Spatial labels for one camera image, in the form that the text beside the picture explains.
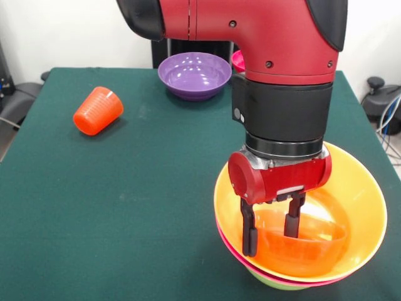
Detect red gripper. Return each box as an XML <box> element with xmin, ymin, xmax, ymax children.
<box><xmin>227</xmin><ymin>151</ymin><xmax>333</xmax><ymax>258</ymax></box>

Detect small orange bowl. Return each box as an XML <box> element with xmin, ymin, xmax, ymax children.
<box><xmin>250</xmin><ymin>209</ymin><xmax>348</xmax><ymax>273</ymax></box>

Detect large pink bowl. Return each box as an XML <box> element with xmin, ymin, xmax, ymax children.
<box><xmin>215</xmin><ymin>219</ymin><xmax>357</xmax><ymax>287</ymax></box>

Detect medium green bowl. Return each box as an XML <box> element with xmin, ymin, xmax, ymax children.
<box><xmin>247</xmin><ymin>266</ymin><xmax>310</xmax><ymax>292</ymax></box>

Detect large orange bowl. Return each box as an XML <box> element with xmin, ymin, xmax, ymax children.
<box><xmin>213</xmin><ymin>140</ymin><xmax>388</xmax><ymax>278</ymax></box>

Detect orange-red plastic cup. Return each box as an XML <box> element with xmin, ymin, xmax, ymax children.
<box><xmin>73</xmin><ymin>86</ymin><xmax>125</xmax><ymax>137</ymax></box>

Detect small crimson bowl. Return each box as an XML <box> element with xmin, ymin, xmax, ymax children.
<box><xmin>231</xmin><ymin>50</ymin><xmax>246</xmax><ymax>73</ymax></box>

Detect purple bowl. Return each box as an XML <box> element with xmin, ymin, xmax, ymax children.
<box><xmin>157</xmin><ymin>52</ymin><xmax>232</xmax><ymax>102</ymax></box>

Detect dark green tablecloth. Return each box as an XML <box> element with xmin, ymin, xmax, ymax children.
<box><xmin>0</xmin><ymin>67</ymin><xmax>401</xmax><ymax>301</ymax></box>

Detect black electronics box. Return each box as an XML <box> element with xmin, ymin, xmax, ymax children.
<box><xmin>0</xmin><ymin>42</ymin><xmax>16</xmax><ymax>95</ymax></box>

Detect blue and white cables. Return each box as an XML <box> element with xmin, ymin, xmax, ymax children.
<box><xmin>375</xmin><ymin>93</ymin><xmax>401</xmax><ymax>164</ymax></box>

